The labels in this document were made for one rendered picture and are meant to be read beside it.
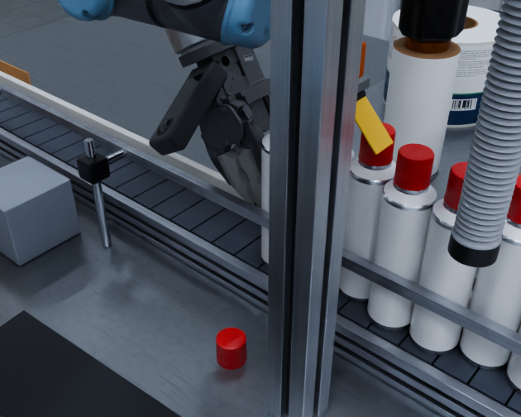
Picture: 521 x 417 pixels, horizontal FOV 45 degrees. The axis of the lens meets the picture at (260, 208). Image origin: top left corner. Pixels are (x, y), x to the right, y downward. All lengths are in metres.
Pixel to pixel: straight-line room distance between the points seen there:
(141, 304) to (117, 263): 0.09
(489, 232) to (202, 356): 0.38
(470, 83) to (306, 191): 0.65
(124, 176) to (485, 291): 0.55
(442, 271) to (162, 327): 0.34
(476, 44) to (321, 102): 0.66
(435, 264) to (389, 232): 0.05
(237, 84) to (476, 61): 0.45
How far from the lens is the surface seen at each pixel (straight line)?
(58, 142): 1.07
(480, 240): 0.48
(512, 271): 0.61
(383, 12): 3.17
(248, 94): 0.74
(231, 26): 0.57
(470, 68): 1.07
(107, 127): 1.02
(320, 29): 0.41
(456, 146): 1.05
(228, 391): 0.70
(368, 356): 0.71
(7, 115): 1.19
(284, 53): 0.43
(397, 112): 0.90
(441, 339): 0.67
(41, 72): 1.48
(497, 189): 0.45
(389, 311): 0.68
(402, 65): 0.87
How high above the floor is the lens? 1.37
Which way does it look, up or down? 35 degrees down
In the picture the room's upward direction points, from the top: straight up
